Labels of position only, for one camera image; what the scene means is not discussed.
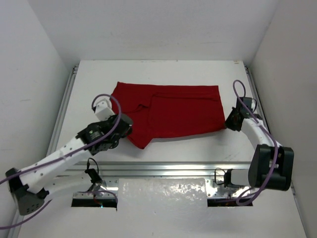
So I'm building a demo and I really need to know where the red t-shirt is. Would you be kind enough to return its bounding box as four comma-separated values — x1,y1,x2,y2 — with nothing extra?
112,82,225,149

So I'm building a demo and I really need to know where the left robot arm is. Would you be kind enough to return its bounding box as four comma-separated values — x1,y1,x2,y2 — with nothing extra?
5,114,133,216

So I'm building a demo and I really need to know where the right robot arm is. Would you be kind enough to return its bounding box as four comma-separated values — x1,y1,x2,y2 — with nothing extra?
224,97,294,191

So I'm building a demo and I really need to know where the white foam panel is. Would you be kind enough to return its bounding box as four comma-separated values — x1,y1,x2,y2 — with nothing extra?
118,178,207,211

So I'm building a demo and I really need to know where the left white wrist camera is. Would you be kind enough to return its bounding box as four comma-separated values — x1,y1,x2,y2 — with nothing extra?
94,99,115,121

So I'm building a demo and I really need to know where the right aluminium side rail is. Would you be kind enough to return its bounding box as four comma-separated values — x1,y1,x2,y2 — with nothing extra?
244,65,266,124

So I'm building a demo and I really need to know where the aluminium side rail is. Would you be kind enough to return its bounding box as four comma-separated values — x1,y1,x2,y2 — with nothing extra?
47,64,79,155
244,65,266,124

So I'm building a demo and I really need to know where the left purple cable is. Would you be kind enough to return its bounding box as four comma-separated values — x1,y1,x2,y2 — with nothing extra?
0,93,122,230

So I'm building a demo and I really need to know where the purple cable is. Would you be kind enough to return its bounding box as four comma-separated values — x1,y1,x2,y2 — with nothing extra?
232,79,279,206
0,93,122,230

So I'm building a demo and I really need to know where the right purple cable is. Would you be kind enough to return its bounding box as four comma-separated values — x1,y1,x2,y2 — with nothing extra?
232,79,279,206

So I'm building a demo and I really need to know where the aluminium front rail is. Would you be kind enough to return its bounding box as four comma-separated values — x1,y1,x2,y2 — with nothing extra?
59,161,251,178

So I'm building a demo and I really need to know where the left aluminium side rail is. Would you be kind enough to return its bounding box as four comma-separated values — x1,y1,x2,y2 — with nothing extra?
47,64,79,155

